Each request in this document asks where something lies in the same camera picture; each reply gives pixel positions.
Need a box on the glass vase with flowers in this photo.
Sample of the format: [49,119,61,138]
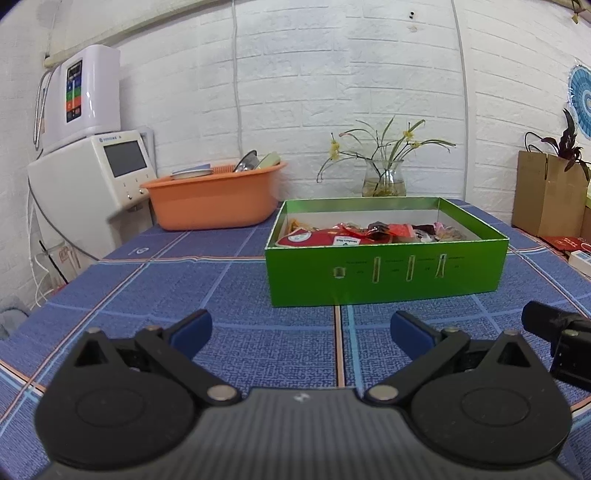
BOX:
[315,116,457,197]

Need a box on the pale green dish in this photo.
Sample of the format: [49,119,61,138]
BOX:
[256,152,280,170]

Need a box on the green cardboard box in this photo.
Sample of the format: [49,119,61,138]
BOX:
[264,197,509,307]

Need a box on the dark red leafy plant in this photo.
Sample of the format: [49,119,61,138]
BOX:
[524,108,590,182]

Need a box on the metal bowl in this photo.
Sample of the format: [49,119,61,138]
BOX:
[233,150,259,173]

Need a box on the large red snack bag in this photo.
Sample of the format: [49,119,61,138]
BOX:
[276,228,374,248]

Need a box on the white water purifier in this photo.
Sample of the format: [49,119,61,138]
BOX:
[41,45,121,154]

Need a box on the small red snack packet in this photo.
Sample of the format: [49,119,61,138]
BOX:
[368,222,416,244]

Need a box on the white appliance with screen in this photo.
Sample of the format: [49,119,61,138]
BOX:
[28,129,156,268]

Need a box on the brown paper bag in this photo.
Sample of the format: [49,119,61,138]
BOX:
[511,151,589,237]

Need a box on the orange plastic basin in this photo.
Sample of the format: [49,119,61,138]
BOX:
[142,161,287,231]

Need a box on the blue round wall decoration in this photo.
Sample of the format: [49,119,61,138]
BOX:
[568,65,591,137]

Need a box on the red booklet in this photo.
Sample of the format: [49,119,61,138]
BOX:
[542,236,591,254]

